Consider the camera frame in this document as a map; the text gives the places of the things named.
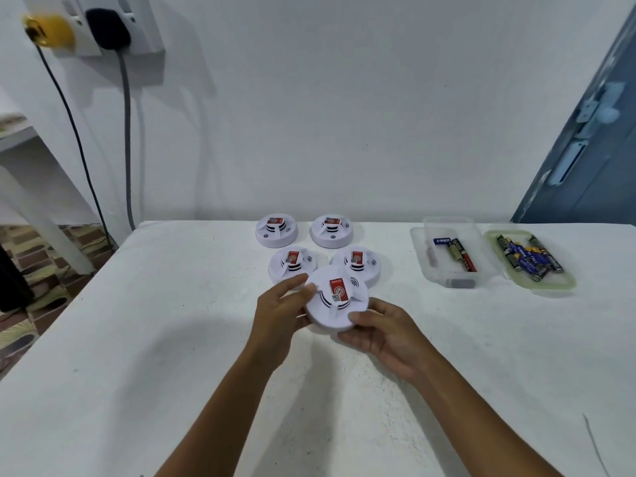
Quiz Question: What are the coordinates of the white door lock plate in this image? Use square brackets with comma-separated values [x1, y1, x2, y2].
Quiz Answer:
[547, 138, 588, 187]

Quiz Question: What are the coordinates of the white round smoke detector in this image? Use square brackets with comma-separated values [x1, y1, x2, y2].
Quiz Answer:
[309, 214, 355, 249]
[255, 214, 299, 249]
[268, 247, 319, 288]
[330, 245, 383, 288]
[303, 265, 371, 336]

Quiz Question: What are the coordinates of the clear lid with green rim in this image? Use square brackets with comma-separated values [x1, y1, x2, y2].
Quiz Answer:
[484, 229, 577, 292]

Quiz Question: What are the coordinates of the person's right hand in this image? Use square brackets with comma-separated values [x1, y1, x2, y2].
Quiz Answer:
[337, 298, 434, 383]

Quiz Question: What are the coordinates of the white door handle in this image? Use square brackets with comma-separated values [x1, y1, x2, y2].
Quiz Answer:
[578, 81, 625, 140]

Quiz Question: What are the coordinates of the white side table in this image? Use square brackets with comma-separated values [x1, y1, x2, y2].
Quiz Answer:
[0, 113, 96, 275]

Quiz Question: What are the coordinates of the pile of blue black batteries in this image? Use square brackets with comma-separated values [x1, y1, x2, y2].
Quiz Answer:
[494, 234, 563, 283]

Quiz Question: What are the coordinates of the grey braided cable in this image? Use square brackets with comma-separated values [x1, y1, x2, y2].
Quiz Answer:
[116, 48, 138, 232]

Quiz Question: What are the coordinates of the blue door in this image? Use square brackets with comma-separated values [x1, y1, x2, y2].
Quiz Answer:
[511, 4, 636, 225]

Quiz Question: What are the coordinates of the person's left forearm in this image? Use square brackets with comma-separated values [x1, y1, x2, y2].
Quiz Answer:
[154, 343, 277, 477]

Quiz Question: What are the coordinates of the clear plastic container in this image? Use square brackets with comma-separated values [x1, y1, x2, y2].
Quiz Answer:
[410, 215, 491, 290]

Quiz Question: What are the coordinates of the black plug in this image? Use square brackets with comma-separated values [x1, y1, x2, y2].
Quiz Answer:
[85, 8, 133, 50]

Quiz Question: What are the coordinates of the person's right forearm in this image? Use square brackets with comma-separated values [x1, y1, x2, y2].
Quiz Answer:
[411, 353, 565, 477]

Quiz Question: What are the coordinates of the yellow plug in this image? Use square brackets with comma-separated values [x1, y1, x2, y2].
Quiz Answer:
[22, 12, 76, 50]

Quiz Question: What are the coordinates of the red black battery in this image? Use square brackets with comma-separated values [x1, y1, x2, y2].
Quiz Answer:
[455, 240, 478, 273]

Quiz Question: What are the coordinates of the thin black cable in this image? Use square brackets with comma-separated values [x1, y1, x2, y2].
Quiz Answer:
[34, 43, 114, 246]

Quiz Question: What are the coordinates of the black object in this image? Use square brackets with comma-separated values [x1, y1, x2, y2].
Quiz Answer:
[0, 242, 34, 314]

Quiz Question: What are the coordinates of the person's left hand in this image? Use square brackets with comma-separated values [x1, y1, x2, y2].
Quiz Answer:
[248, 273, 317, 364]

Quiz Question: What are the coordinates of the white wall power socket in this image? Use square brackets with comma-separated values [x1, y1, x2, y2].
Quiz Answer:
[49, 0, 166, 58]

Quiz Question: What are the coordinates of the thin grey wire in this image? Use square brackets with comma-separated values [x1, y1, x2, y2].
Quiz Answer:
[583, 413, 611, 477]

